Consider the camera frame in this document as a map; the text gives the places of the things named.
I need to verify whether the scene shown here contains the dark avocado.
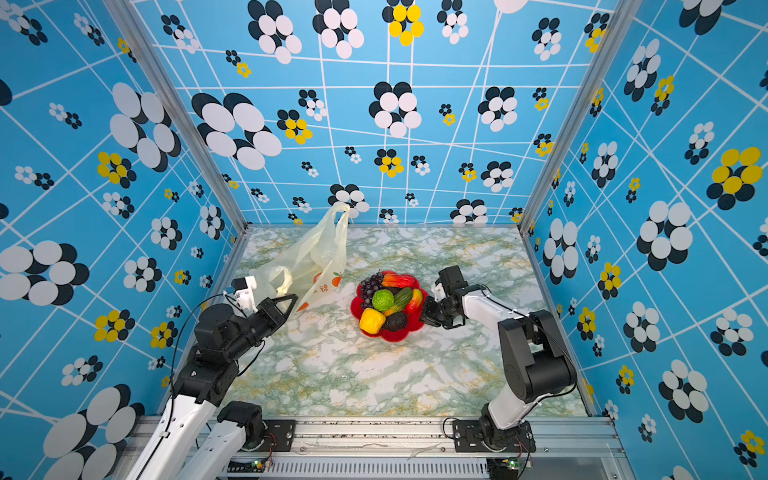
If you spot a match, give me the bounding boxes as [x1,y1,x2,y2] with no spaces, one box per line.
[382,311,409,332]

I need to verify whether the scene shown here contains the aluminium front rail frame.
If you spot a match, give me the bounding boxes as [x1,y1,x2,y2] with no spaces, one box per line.
[114,416,635,479]

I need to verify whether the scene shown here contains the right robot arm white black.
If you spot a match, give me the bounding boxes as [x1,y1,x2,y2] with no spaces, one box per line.
[421,280,578,452]

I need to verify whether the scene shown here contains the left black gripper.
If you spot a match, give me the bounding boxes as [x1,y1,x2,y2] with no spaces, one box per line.
[224,292,296,365]

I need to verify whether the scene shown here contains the right corner aluminium post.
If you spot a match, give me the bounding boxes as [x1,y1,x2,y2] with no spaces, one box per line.
[519,0,641,234]

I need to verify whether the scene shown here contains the corner aluminium post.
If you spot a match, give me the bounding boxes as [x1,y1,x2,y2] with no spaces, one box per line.
[104,1,248,235]
[519,0,641,234]

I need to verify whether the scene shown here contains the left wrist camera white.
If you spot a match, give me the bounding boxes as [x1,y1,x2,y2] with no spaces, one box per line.
[231,276,257,315]

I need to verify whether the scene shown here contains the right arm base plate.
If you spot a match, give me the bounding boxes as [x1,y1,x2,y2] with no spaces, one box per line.
[452,418,537,455]

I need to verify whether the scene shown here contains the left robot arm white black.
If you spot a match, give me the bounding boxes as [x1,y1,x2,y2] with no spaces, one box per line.
[127,294,298,479]

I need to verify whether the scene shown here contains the red flower-shaped plate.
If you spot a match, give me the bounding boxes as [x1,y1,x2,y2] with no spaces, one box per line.
[350,271,426,343]

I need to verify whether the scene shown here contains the green bumpy fruit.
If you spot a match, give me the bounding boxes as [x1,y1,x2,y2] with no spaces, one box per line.
[371,289,395,313]

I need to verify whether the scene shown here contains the yellowish plastic bag orange print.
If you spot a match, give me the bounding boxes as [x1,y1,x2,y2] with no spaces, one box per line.
[245,203,351,312]

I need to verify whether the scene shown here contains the red chili pepper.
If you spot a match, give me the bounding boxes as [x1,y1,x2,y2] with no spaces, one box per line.
[381,272,417,289]

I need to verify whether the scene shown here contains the left corner aluminium post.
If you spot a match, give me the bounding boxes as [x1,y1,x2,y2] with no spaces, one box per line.
[104,1,248,235]

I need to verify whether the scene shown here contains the yellow bell pepper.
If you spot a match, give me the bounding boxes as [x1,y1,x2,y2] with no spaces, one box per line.
[359,308,387,335]

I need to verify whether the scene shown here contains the dark purple grapes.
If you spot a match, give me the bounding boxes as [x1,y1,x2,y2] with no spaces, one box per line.
[358,272,385,308]

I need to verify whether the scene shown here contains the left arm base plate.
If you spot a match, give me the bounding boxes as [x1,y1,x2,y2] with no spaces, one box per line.
[241,419,296,453]

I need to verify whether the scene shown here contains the green cucumber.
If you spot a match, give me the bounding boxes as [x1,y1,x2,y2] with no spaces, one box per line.
[385,287,413,316]

